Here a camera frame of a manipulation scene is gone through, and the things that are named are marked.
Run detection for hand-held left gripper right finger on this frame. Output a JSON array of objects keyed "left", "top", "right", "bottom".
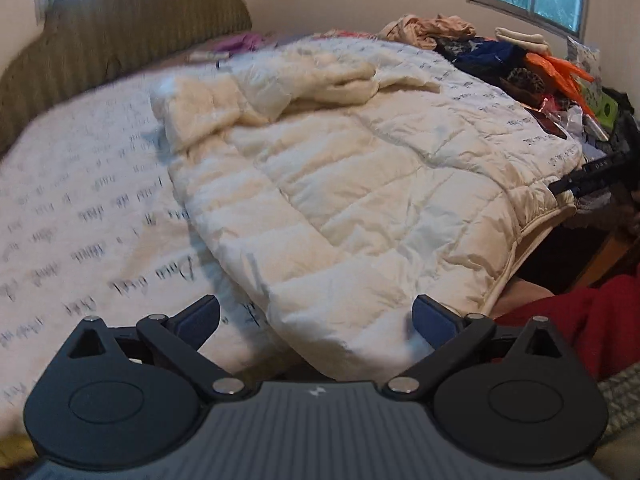
[{"left": 382, "top": 294, "right": 573, "bottom": 397}]

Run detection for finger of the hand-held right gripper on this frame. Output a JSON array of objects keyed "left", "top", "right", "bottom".
[{"left": 547, "top": 151, "right": 632, "bottom": 198}]

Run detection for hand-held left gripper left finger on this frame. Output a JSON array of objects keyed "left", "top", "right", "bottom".
[{"left": 65, "top": 295, "right": 252, "bottom": 402}]

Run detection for white puffer jacket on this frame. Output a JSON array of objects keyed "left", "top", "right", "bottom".
[{"left": 150, "top": 40, "right": 579, "bottom": 384}]

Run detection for dark blue clothes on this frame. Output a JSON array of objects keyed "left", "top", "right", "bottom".
[{"left": 436, "top": 36, "right": 528, "bottom": 82}]

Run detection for pink clothes pile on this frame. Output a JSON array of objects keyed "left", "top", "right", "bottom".
[{"left": 379, "top": 14, "right": 477, "bottom": 52}]

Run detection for green package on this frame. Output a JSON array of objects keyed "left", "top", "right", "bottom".
[{"left": 584, "top": 94, "right": 622, "bottom": 128}]

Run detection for dark red packet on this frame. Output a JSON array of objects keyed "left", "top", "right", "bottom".
[{"left": 524, "top": 107, "right": 568, "bottom": 142}]

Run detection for orange cloth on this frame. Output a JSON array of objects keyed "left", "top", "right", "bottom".
[{"left": 520, "top": 52, "right": 597, "bottom": 107}]

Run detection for leopard print cloth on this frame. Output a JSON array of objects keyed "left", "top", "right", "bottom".
[{"left": 502, "top": 69, "right": 547, "bottom": 107}]

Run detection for white patterned bag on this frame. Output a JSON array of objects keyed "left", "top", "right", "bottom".
[{"left": 567, "top": 36, "right": 602, "bottom": 88}]

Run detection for person's red garment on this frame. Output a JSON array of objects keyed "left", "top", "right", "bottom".
[{"left": 494, "top": 274, "right": 640, "bottom": 378}]

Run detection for cream folded cloth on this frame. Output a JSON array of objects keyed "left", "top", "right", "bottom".
[{"left": 495, "top": 27, "right": 552, "bottom": 56}]

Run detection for bed with printed sheet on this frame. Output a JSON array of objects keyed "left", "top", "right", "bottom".
[{"left": 0, "top": 32, "right": 586, "bottom": 431}]

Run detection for grey knitted cloth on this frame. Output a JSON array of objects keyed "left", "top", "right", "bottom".
[{"left": 594, "top": 369, "right": 640, "bottom": 443}]

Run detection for grey mattress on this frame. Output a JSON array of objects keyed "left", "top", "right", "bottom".
[{"left": 160, "top": 35, "right": 283, "bottom": 83}]

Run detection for purple cloth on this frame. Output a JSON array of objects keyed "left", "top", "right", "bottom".
[{"left": 214, "top": 32, "right": 267, "bottom": 56}]

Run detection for floral cloth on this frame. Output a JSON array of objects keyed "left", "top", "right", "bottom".
[{"left": 312, "top": 30, "right": 381, "bottom": 41}]

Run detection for green padded headboard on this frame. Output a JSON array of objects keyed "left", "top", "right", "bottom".
[{"left": 0, "top": 0, "right": 254, "bottom": 153}]

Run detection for wooden bed frame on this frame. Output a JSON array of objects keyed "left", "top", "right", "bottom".
[{"left": 579, "top": 227, "right": 637, "bottom": 288}]

